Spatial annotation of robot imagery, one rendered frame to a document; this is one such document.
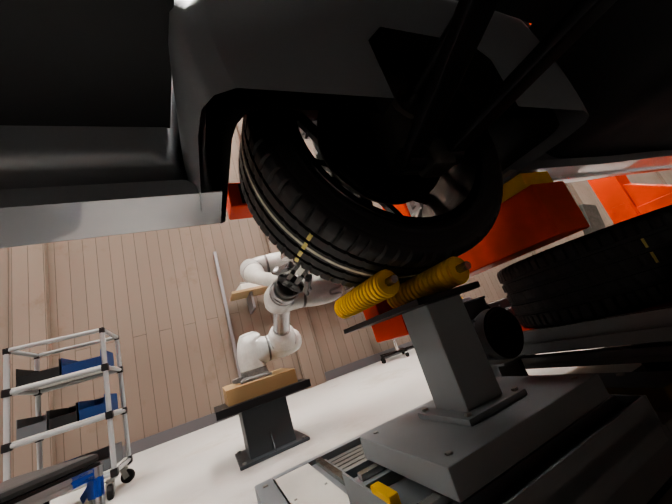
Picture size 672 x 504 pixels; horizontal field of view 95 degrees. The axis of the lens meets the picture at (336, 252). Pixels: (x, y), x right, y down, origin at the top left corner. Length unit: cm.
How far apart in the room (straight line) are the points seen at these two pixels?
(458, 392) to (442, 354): 7
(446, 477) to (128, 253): 467
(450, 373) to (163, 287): 428
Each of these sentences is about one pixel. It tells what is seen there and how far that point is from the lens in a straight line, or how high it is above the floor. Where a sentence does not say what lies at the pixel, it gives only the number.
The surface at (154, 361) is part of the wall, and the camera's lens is 453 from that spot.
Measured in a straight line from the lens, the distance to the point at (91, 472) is 141.
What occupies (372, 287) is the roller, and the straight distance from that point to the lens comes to 64.
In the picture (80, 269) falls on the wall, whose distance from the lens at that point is 496.
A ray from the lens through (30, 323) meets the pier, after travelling 483.
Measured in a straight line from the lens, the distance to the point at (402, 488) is 73.
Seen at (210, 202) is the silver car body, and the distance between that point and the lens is 63.
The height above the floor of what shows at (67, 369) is 79.
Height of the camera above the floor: 43
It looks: 16 degrees up
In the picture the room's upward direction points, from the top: 18 degrees counter-clockwise
